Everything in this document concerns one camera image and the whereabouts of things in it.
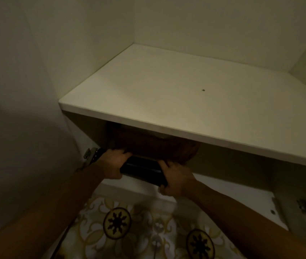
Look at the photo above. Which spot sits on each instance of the person's left forearm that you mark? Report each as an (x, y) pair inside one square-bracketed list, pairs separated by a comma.
[(37, 213)]

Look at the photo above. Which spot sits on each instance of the person's left fingers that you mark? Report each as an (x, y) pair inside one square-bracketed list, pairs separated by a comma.
[(119, 153)]

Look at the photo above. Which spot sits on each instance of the person's right thumb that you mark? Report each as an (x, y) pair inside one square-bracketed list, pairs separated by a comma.
[(165, 190)]

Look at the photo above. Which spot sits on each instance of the person's right forearm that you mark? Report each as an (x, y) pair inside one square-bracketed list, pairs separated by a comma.
[(247, 226)]

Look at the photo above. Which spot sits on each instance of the black glossy box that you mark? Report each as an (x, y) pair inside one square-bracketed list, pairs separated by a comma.
[(143, 170)]

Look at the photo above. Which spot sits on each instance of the white cabinet shelf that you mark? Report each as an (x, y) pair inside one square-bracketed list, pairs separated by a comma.
[(196, 105)]

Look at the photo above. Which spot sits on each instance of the person's left hand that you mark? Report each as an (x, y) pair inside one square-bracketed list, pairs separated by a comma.
[(111, 163)]

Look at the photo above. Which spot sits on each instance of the white cabinet door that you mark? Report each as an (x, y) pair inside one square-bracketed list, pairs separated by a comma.
[(15, 118)]

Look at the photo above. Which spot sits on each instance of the person's right hand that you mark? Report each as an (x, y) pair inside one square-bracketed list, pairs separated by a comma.
[(178, 180)]

